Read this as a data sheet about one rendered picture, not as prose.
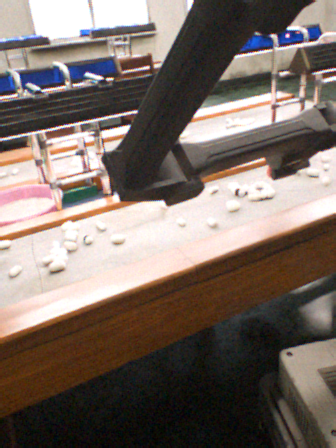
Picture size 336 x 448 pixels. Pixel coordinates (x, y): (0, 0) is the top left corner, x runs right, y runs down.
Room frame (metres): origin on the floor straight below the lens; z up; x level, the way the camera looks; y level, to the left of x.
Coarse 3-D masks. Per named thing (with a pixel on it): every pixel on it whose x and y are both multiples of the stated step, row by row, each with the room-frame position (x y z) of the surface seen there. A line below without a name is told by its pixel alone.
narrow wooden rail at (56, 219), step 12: (240, 168) 1.26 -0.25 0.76; (252, 168) 1.28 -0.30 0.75; (204, 180) 1.21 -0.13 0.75; (84, 204) 1.10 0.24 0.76; (96, 204) 1.09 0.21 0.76; (108, 204) 1.08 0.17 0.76; (120, 204) 1.09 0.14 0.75; (132, 204) 1.11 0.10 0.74; (48, 216) 1.05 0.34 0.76; (60, 216) 1.04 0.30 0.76; (72, 216) 1.04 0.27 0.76; (84, 216) 1.05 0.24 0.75; (0, 228) 1.00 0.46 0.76; (12, 228) 1.00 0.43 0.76; (24, 228) 0.99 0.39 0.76; (36, 228) 1.00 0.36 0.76; (48, 228) 1.01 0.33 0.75; (0, 240) 0.96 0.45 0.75
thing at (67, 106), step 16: (128, 80) 1.02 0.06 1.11; (144, 80) 1.03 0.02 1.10; (32, 96) 0.94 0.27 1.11; (48, 96) 0.95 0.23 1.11; (64, 96) 0.96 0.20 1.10; (80, 96) 0.97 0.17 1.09; (96, 96) 0.98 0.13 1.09; (112, 96) 0.99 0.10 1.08; (128, 96) 1.00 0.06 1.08; (144, 96) 1.01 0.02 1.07; (0, 112) 0.90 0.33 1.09; (16, 112) 0.91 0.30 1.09; (32, 112) 0.92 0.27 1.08; (48, 112) 0.92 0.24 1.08; (64, 112) 0.93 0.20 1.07; (80, 112) 0.94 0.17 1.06; (96, 112) 0.95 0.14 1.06; (112, 112) 0.97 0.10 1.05; (128, 112) 0.98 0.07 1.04; (0, 128) 0.88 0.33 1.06; (16, 128) 0.88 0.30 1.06; (32, 128) 0.90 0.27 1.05; (48, 128) 0.91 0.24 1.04
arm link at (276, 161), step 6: (330, 138) 0.77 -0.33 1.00; (324, 144) 0.78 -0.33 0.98; (330, 144) 0.77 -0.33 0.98; (288, 150) 0.77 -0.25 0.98; (294, 150) 0.78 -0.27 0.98; (300, 150) 0.80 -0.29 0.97; (324, 150) 0.79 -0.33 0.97; (270, 156) 0.81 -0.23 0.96; (276, 156) 0.79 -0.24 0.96; (282, 156) 0.78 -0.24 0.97; (288, 156) 0.79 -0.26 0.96; (294, 156) 0.79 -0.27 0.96; (300, 156) 0.80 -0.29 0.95; (270, 162) 0.81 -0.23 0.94; (276, 162) 0.79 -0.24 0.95; (282, 162) 0.78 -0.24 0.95; (288, 162) 0.79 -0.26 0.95; (294, 162) 0.80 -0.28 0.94; (276, 168) 0.79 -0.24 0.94
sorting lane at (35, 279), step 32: (224, 192) 1.13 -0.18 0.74; (288, 192) 1.07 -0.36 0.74; (320, 192) 1.05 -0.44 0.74; (128, 224) 0.99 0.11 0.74; (160, 224) 0.97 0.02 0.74; (192, 224) 0.95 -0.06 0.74; (224, 224) 0.93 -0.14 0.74; (0, 256) 0.90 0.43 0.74; (32, 256) 0.88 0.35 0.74; (96, 256) 0.84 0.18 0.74; (128, 256) 0.83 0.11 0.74; (0, 288) 0.76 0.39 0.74; (32, 288) 0.74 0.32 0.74
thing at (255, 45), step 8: (320, 24) 1.98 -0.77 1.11; (312, 32) 1.94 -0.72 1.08; (320, 32) 1.96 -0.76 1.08; (256, 40) 1.83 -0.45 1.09; (264, 40) 1.84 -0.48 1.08; (280, 40) 1.87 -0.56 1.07; (288, 40) 1.88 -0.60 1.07; (296, 40) 1.89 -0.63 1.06; (312, 40) 1.92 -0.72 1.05; (248, 48) 1.80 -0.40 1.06; (256, 48) 1.81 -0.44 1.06; (264, 48) 1.82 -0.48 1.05; (280, 48) 1.86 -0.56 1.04
